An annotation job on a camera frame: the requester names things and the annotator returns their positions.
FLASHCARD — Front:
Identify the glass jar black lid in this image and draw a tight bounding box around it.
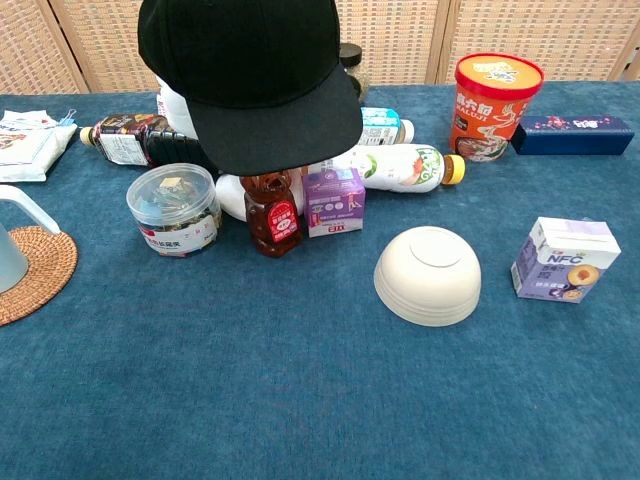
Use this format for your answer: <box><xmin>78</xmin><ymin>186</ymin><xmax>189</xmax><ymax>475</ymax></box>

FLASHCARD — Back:
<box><xmin>339</xmin><ymin>42</ymin><xmax>372</xmax><ymax>102</ymax></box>

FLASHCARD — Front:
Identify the white foam mannequin head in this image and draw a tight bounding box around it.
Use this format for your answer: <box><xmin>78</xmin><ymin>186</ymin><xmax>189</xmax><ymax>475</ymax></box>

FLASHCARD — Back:
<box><xmin>153</xmin><ymin>74</ymin><xmax>321</xmax><ymax>222</ymax></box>

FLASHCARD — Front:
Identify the white snack packet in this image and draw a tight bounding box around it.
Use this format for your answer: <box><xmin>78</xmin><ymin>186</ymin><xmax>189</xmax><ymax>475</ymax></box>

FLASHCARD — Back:
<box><xmin>0</xmin><ymin>109</ymin><xmax>79</xmax><ymax>183</ymax></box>

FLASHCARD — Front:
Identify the blue tablecloth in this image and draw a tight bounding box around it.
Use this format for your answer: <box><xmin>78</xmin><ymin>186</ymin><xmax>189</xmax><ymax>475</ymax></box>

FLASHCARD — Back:
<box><xmin>0</xmin><ymin>81</ymin><xmax>640</xmax><ymax>480</ymax></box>

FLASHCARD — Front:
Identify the dark soy sauce bottle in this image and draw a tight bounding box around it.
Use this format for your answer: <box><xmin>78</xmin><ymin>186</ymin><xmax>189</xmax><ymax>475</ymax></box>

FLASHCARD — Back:
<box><xmin>79</xmin><ymin>113</ymin><xmax>221</xmax><ymax>177</ymax></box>

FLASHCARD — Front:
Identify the beige upturned bowl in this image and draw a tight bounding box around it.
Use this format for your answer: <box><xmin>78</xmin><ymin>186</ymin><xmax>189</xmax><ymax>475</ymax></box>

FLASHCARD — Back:
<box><xmin>373</xmin><ymin>225</ymin><xmax>483</xmax><ymax>328</ymax></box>

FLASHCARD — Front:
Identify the clear bottle blue label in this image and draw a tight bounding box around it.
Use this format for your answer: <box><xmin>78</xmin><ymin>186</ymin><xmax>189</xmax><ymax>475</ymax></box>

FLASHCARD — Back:
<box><xmin>358</xmin><ymin>106</ymin><xmax>416</xmax><ymax>148</ymax></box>

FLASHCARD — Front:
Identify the small purple box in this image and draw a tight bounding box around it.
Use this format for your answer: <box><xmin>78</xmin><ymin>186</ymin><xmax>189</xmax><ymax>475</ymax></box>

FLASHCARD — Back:
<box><xmin>301</xmin><ymin>167</ymin><xmax>367</xmax><ymax>239</ymax></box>

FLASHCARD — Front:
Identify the clear jar of binder clips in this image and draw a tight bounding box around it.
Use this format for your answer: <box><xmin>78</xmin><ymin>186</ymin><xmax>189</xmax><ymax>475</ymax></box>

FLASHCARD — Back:
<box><xmin>125</xmin><ymin>162</ymin><xmax>223</xmax><ymax>258</ymax></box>

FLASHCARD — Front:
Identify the orange instant noodle cup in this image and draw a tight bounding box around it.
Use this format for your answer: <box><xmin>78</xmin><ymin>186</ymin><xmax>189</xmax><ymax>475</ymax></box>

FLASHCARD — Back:
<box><xmin>453</xmin><ymin>52</ymin><xmax>545</xmax><ymax>162</ymax></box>

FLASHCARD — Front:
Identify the white drink bottle yellow cap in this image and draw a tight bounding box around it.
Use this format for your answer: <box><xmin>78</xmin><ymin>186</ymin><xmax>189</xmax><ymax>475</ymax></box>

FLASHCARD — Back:
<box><xmin>309</xmin><ymin>143</ymin><xmax>467</xmax><ymax>194</ymax></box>

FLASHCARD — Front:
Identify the black baseball cap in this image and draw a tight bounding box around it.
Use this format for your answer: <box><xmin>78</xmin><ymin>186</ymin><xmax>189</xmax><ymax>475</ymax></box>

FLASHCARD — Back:
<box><xmin>137</xmin><ymin>0</ymin><xmax>364</xmax><ymax>177</ymax></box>

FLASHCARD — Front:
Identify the woven rattan coaster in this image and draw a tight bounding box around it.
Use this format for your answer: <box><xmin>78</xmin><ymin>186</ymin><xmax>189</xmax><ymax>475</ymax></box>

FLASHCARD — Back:
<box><xmin>0</xmin><ymin>225</ymin><xmax>80</xmax><ymax>327</ymax></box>

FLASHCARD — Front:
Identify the wicker folding screen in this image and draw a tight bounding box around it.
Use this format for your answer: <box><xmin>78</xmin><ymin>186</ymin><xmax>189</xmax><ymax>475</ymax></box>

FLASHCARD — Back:
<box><xmin>0</xmin><ymin>0</ymin><xmax>640</xmax><ymax>95</ymax></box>

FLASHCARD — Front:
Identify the long dark blue box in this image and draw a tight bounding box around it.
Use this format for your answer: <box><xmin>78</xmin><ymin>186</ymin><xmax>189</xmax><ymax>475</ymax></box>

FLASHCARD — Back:
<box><xmin>509</xmin><ymin>115</ymin><xmax>636</xmax><ymax>156</ymax></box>

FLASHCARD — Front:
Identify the translucent plastic pitcher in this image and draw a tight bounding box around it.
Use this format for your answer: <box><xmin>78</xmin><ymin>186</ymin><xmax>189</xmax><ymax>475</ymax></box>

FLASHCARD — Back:
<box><xmin>0</xmin><ymin>184</ymin><xmax>62</xmax><ymax>295</ymax></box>

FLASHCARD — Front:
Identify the honey bear bottle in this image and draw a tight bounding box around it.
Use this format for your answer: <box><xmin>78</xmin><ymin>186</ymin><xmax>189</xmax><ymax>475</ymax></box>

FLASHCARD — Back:
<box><xmin>239</xmin><ymin>169</ymin><xmax>304</xmax><ymax>259</ymax></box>

